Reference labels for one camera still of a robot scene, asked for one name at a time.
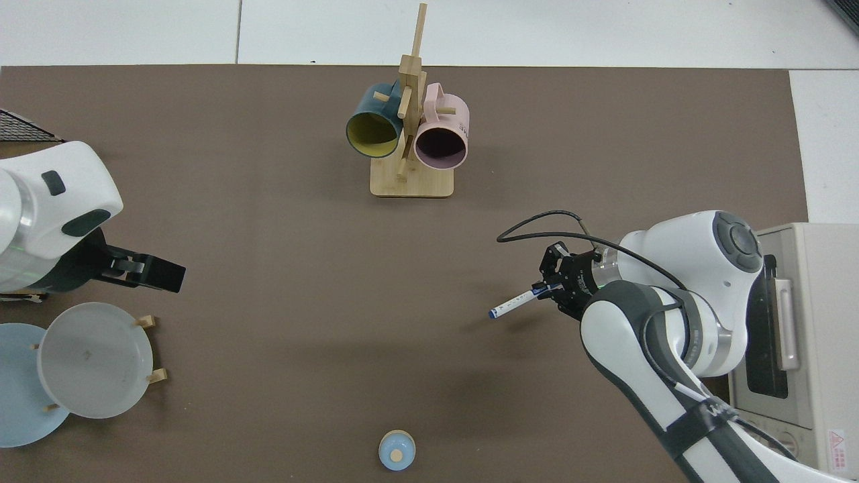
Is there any white marker with blue cap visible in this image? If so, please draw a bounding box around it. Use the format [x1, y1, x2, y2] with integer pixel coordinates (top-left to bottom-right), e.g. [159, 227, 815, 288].
[489, 282, 561, 319]

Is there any wooden plate rack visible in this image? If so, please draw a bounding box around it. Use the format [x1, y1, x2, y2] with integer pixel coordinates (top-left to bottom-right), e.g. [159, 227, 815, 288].
[30, 314, 168, 411]

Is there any grey plate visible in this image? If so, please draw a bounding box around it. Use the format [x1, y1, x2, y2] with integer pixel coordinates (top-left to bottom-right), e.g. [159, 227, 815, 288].
[37, 302, 154, 419]

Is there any brown table cloth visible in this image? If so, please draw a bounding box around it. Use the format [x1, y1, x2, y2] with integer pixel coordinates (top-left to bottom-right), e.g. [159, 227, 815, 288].
[0, 64, 809, 483]

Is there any wooden mug stand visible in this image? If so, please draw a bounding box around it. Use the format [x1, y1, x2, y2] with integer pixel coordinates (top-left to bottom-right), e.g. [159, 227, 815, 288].
[370, 3, 455, 199]

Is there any light blue plate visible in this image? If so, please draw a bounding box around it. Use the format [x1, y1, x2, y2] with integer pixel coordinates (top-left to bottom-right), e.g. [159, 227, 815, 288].
[0, 323, 71, 448]

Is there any pink mug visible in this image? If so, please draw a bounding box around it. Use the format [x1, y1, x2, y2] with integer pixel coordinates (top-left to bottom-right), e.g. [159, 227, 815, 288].
[413, 83, 470, 170]

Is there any small blue round thing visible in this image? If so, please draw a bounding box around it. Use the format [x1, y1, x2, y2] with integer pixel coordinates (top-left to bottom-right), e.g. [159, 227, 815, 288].
[378, 430, 416, 472]

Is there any teal mug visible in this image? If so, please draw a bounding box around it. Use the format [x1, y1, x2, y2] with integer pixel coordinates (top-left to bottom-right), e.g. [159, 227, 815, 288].
[346, 82, 405, 159]

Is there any pale toaster oven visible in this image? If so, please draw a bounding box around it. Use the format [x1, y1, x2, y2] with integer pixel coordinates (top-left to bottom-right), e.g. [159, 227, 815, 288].
[728, 223, 859, 480]

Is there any dark grey panel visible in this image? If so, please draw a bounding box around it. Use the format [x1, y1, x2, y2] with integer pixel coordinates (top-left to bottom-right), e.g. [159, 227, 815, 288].
[824, 0, 859, 36]

